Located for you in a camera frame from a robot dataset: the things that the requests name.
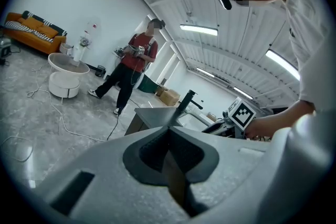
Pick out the white waste bin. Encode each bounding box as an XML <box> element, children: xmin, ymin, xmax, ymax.
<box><xmin>59</xmin><ymin>42</ymin><xmax>74</xmax><ymax>56</ymax></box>

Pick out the person's white shirt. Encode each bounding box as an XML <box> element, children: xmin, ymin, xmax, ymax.
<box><xmin>272</xmin><ymin>0</ymin><xmax>334</xmax><ymax>111</ymax></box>

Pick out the orange cushion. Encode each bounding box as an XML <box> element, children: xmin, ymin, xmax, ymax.
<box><xmin>38</xmin><ymin>24</ymin><xmax>59</xmax><ymax>39</ymax></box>
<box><xmin>22</xmin><ymin>17</ymin><xmax>44</xmax><ymax>31</ymax></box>

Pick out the white pedestal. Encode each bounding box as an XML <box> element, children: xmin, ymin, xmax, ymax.
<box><xmin>72</xmin><ymin>46</ymin><xmax>87</xmax><ymax>62</ymax></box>

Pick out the black waste bin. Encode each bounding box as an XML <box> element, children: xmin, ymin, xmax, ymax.
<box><xmin>94</xmin><ymin>65</ymin><xmax>107</xmax><ymax>78</ymax></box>

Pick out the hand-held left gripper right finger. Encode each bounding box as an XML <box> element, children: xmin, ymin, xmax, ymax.
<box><xmin>169</xmin><ymin>126</ymin><xmax>271</xmax><ymax>224</ymax></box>

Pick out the person's right forearm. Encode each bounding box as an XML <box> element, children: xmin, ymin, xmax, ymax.
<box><xmin>246</xmin><ymin>100</ymin><xmax>316</xmax><ymax>140</ymax></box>

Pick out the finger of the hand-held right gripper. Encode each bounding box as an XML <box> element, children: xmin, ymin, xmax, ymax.
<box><xmin>201</xmin><ymin>121</ymin><xmax>228</xmax><ymax>136</ymax></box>

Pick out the dark grey counter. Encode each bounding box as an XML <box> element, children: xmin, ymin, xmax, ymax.
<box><xmin>124</xmin><ymin>106</ymin><xmax>185</xmax><ymax>136</ymax></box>

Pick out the black floor cable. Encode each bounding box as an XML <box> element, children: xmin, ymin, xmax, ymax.
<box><xmin>106</xmin><ymin>110</ymin><xmax>122</xmax><ymax>141</ymax></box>

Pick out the white sink basin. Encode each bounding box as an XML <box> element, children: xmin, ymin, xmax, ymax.
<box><xmin>178</xmin><ymin>110</ymin><xmax>216</xmax><ymax>132</ymax></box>

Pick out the white round drawer stool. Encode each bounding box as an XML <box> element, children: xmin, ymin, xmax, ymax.
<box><xmin>48</xmin><ymin>72</ymin><xmax>81</xmax><ymax>99</ymax></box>

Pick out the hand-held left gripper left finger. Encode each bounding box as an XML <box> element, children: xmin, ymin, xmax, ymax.
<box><xmin>34</xmin><ymin>126</ymin><xmax>190</xmax><ymax>224</ymax></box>

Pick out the round white coffee table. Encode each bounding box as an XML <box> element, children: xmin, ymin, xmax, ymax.
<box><xmin>47</xmin><ymin>52</ymin><xmax>91</xmax><ymax>104</ymax></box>

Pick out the dark green cabinet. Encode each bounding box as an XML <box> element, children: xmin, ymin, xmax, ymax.
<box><xmin>138</xmin><ymin>74</ymin><xmax>160</xmax><ymax>94</ymax></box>

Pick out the white arched board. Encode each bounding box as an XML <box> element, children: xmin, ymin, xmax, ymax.
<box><xmin>86</xmin><ymin>16</ymin><xmax>102</xmax><ymax>42</ymax></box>

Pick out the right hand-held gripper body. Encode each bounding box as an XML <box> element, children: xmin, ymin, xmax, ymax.
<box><xmin>222</xmin><ymin>97</ymin><xmax>257</xmax><ymax>140</ymax></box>

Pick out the black faucet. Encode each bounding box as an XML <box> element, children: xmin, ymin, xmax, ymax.
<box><xmin>175</xmin><ymin>89</ymin><xmax>204</xmax><ymax>115</ymax></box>

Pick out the long ceiling light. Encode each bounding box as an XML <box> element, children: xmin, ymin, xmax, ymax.
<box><xmin>180</xmin><ymin>24</ymin><xmax>219</xmax><ymax>36</ymax></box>
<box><xmin>233</xmin><ymin>86</ymin><xmax>254</xmax><ymax>100</ymax></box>
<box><xmin>196</xmin><ymin>67</ymin><xmax>216</xmax><ymax>78</ymax></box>
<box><xmin>265</xmin><ymin>49</ymin><xmax>301</xmax><ymax>82</ymax></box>

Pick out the silver appliance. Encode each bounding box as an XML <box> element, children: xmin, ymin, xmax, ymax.
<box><xmin>0</xmin><ymin>37</ymin><xmax>13</xmax><ymax>59</ymax></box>

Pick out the black white striped blanket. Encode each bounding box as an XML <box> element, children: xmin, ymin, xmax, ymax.
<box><xmin>4</xmin><ymin>10</ymin><xmax>68</xmax><ymax>42</ymax></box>

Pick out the orange sofa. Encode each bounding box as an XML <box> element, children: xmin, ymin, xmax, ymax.
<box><xmin>3</xmin><ymin>10</ymin><xmax>67</xmax><ymax>55</ymax></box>

